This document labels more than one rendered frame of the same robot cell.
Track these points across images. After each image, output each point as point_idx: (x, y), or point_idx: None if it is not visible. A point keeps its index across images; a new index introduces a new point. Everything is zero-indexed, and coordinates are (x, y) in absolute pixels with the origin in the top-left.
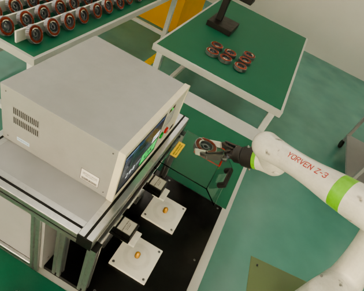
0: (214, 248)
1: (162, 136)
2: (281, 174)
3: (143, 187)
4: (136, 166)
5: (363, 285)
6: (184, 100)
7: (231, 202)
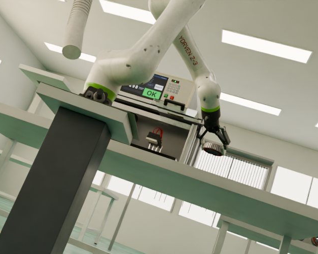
0: (131, 146)
1: (165, 95)
2: (202, 87)
3: (139, 112)
4: (139, 90)
5: (134, 45)
6: (192, 90)
7: (190, 166)
